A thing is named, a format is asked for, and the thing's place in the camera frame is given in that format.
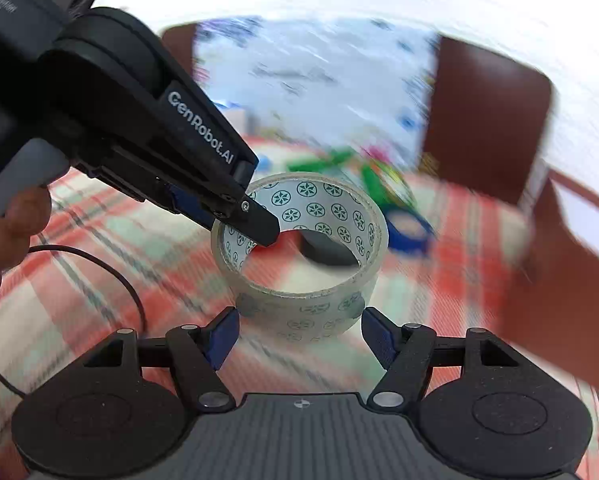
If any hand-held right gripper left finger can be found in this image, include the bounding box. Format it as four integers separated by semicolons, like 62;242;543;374
82;306;240;413

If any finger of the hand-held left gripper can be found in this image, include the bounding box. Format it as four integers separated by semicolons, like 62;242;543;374
146;42;281;248
69;142;216;227

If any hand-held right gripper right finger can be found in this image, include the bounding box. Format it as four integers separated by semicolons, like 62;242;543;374
362;306;517;412

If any clear packing tape roll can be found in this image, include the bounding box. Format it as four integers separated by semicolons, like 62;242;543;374
210;172;389;344

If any person's left hand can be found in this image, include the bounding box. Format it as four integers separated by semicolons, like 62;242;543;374
0;185;53;306

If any plaid blanket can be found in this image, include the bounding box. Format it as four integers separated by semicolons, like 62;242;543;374
0;135;599;480

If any blue tape roll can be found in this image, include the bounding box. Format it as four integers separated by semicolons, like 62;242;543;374
382;207;436;257

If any open green carton box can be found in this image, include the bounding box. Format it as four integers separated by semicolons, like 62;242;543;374
286;147;359;174

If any floral plastic bag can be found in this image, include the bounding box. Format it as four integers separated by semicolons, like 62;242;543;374
192;17;441;172

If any closed green carton box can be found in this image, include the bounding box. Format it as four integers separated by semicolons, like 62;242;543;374
359;161;417;212

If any brown wooden headboard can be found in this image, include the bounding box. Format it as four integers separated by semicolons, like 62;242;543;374
162;22;553;206

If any black cable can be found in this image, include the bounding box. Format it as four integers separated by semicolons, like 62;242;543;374
0;244;147;401

